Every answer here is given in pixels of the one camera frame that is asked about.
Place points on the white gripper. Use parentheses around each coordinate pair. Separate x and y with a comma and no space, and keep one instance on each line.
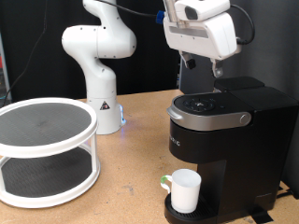
(205,37)

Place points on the black Keurig coffee machine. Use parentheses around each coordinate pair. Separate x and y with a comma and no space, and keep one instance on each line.
(243,155)

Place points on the white mug with green tape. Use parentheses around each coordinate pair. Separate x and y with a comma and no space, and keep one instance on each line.
(186,191)

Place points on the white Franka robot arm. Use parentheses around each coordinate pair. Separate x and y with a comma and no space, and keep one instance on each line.
(99,40)

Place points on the black pod coffee machine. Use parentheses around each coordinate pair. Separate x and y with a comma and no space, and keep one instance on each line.
(274,46)

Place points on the black tape piece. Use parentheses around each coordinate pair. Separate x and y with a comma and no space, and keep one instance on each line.
(260,214)

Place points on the black curtain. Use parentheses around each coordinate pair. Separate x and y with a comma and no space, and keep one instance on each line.
(37,62)

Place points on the white two-tier turntable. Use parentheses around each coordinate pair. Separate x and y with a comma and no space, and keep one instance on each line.
(31,130)

